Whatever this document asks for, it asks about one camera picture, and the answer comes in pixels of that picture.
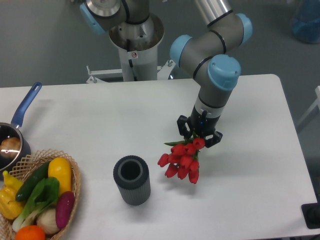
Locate yellow bell pepper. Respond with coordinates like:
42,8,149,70
0,170,25,220

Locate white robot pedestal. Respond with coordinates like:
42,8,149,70
86,14,178,84

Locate green bok choy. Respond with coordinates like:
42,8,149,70
12,177,60,232

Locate orange fruit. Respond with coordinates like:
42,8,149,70
15,225,46,240

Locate blue transparent bin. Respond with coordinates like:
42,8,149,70
290,0,320,44

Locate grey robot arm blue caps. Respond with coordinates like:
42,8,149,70
80,0,253,148

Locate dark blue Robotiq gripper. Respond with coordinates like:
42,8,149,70
177,106,223,148

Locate yellow squash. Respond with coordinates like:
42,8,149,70
48,157,72,196

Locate white metal frame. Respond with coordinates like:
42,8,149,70
295,85,320,134

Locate red tulip bouquet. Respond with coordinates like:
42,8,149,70
157,133,205,184

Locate brown bread roll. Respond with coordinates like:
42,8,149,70
0,137,21,159

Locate dark grey ribbed vase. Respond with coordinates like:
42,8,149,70
113,155,151,206

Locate green cucumber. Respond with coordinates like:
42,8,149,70
15,161,51,202

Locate blue handled saucepan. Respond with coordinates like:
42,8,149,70
0,82,42,173

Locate purple eggplant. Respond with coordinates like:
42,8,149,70
55,191,75,229

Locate black device at table edge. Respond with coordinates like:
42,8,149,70
301,203,320,229

